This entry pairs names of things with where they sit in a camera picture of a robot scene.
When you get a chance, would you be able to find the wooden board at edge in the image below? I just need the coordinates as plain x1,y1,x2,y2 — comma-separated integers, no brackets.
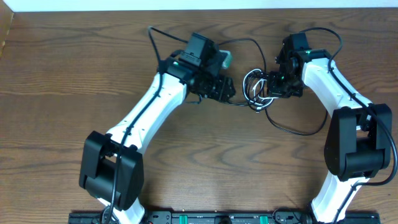
0,0,14,55

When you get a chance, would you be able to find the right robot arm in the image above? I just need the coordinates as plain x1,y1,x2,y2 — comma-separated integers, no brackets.
267,30,397,223

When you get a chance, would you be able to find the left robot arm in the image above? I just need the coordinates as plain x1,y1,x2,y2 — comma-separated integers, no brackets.
79,33,236,223

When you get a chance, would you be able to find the black usb cable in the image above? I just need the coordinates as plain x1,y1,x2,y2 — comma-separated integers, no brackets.
217,37,329,137
229,70,271,113

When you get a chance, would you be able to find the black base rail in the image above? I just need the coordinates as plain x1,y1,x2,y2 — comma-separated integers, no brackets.
67,209,381,224

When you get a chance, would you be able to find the white usb cable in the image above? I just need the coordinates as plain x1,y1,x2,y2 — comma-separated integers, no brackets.
242,68,279,111

